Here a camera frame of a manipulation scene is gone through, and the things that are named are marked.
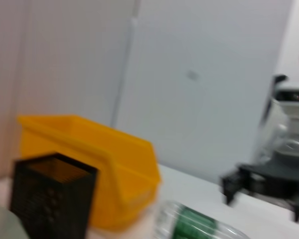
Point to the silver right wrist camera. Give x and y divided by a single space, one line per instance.
292 95

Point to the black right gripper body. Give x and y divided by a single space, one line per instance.
276 176

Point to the black mesh pen holder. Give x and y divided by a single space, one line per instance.
52 199

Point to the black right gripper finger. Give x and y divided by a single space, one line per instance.
298 207
230 185

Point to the pale green glass fruit plate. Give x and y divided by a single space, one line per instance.
2 221

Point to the yellow plastic storage bin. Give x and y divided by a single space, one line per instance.
129 159

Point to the clear water bottle green label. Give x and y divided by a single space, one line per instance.
189 224

